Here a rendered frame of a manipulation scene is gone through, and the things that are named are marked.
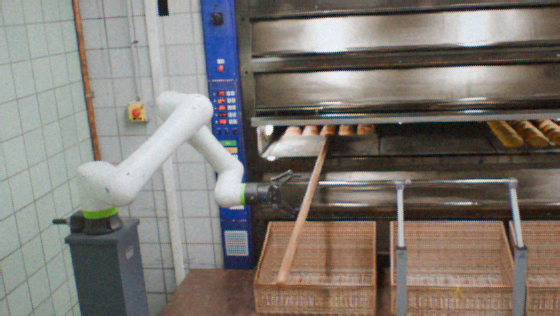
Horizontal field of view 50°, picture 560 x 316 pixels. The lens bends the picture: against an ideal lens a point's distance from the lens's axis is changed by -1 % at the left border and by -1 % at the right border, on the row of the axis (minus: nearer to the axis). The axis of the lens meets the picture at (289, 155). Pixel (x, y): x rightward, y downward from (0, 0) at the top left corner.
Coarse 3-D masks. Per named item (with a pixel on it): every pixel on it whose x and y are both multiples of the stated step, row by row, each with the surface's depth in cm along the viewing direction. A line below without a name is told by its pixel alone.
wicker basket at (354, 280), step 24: (288, 240) 313; (312, 240) 311; (336, 240) 309; (360, 240) 307; (264, 264) 296; (312, 264) 311; (336, 264) 309; (360, 264) 307; (264, 288) 293; (288, 288) 271; (312, 288) 269; (336, 288) 268; (360, 288) 266; (264, 312) 276; (288, 312) 274; (312, 312) 273; (336, 312) 271; (360, 312) 270
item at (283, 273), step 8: (328, 144) 325; (320, 152) 307; (320, 160) 291; (320, 168) 281; (312, 176) 267; (312, 184) 256; (312, 192) 248; (304, 200) 237; (304, 208) 228; (304, 216) 221; (296, 224) 213; (296, 232) 206; (296, 240) 200; (288, 248) 193; (296, 248) 197; (288, 256) 187; (288, 264) 182; (280, 272) 177; (288, 272) 179; (280, 280) 172
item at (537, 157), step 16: (272, 160) 309; (288, 160) 308; (304, 160) 306; (336, 160) 304; (352, 160) 303; (368, 160) 301; (384, 160) 300; (400, 160) 299; (416, 160) 298; (432, 160) 297; (448, 160) 295; (464, 160) 294; (480, 160) 293; (496, 160) 292; (512, 160) 291; (528, 160) 289; (544, 160) 288
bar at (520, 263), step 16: (400, 192) 263; (512, 192) 255; (400, 208) 259; (512, 208) 254; (400, 224) 255; (400, 240) 251; (400, 256) 248; (400, 272) 250; (400, 288) 252; (400, 304) 254
